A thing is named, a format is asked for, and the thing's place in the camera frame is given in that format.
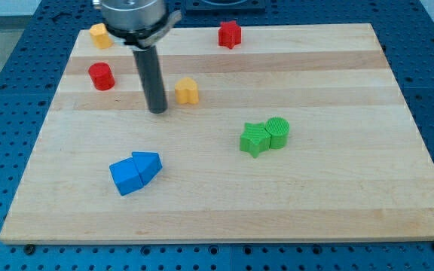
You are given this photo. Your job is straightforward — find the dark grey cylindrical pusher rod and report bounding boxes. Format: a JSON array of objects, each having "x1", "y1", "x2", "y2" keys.
[{"x1": 133, "y1": 47, "x2": 168, "y2": 114}]

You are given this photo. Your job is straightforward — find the yellow heart block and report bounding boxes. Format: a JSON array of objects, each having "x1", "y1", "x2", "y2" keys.
[{"x1": 174, "y1": 77, "x2": 199, "y2": 105}]

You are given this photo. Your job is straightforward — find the red cylinder block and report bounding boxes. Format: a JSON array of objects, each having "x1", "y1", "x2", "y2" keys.
[{"x1": 88, "y1": 62, "x2": 115, "y2": 91}]

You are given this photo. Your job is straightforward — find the yellow pentagon block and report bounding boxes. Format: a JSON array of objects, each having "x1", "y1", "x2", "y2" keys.
[{"x1": 89, "y1": 23, "x2": 114, "y2": 49}]

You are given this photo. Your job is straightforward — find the red star block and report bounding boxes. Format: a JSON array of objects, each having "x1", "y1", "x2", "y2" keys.
[{"x1": 218, "y1": 20, "x2": 242, "y2": 49}]

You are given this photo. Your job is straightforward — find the blue triangle block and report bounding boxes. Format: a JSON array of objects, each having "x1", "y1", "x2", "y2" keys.
[{"x1": 132, "y1": 151, "x2": 163, "y2": 186}]

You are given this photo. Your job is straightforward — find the blue cube block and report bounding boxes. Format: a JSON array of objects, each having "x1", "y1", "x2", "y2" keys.
[{"x1": 109, "y1": 157, "x2": 143, "y2": 196}]

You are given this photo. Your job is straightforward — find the green star block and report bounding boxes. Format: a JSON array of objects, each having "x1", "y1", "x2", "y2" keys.
[{"x1": 240, "y1": 123, "x2": 271, "y2": 158}]

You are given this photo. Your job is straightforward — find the green cylinder block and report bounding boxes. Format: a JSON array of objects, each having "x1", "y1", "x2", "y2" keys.
[{"x1": 264, "y1": 117, "x2": 290, "y2": 149}]

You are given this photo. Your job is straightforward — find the wooden board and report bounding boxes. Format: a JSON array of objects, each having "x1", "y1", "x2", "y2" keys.
[{"x1": 0, "y1": 23, "x2": 434, "y2": 245}]

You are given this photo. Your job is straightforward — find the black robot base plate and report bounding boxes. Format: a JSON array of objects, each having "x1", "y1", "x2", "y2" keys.
[{"x1": 185, "y1": 0, "x2": 266, "y2": 11}]

